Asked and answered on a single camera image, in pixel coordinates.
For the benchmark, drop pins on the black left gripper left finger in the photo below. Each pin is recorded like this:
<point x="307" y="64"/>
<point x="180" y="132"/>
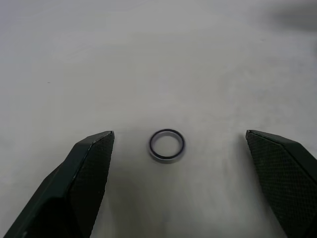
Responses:
<point x="74" y="186"/>

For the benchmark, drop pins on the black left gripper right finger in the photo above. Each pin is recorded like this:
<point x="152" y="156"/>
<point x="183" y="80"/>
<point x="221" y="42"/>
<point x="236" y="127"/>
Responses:
<point x="284" y="178"/>

